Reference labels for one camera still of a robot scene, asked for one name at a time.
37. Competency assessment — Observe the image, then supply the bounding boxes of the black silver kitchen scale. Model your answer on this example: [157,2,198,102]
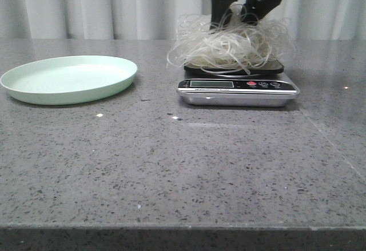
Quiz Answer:
[177,60,300,107]

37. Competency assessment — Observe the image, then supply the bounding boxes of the light green round plate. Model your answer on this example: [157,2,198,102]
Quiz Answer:
[1,55,137,105]

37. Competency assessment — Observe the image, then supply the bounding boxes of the white pleated curtain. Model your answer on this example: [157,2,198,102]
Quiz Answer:
[1,0,365,40]

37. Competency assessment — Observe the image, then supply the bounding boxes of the white translucent vermicelli bundle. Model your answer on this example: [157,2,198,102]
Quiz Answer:
[167,3,295,75]

